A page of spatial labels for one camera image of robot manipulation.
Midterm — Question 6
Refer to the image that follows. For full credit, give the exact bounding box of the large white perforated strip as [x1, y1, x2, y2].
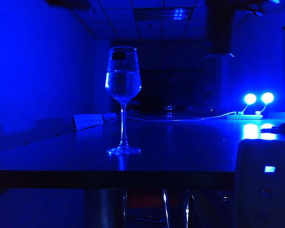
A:
[73, 114, 104, 132]

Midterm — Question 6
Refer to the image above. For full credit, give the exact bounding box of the dark monitor screen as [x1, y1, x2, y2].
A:
[137, 68, 206, 108]

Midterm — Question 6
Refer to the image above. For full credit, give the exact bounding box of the ceiling light panel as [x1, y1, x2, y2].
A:
[172, 8, 190, 21]

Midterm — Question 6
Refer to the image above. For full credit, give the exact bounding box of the dark crumpled cloth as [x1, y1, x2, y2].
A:
[260, 120, 285, 135]

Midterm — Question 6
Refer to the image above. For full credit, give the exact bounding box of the stemmed wine glass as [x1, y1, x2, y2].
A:
[105, 46, 143, 155]

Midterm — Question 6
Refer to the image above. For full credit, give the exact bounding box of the round USB lamp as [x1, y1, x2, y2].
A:
[255, 92, 275, 116]
[237, 93, 257, 116]

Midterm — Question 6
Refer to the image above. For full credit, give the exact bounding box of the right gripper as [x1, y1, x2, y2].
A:
[234, 0, 276, 16]

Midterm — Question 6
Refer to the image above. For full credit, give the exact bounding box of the medium white perforated strip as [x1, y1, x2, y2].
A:
[102, 112, 118, 122]

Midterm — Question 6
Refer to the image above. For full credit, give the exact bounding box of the wide grey table leg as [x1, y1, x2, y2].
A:
[85, 189, 128, 228]

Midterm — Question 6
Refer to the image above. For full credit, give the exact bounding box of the white box with lit indicator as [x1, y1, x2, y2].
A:
[233, 138, 285, 228]

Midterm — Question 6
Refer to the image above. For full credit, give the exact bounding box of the white power strip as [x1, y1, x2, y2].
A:
[226, 114, 264, 120]

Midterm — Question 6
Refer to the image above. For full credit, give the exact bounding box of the white power cable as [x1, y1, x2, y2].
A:
[126, 111, 238, 122]

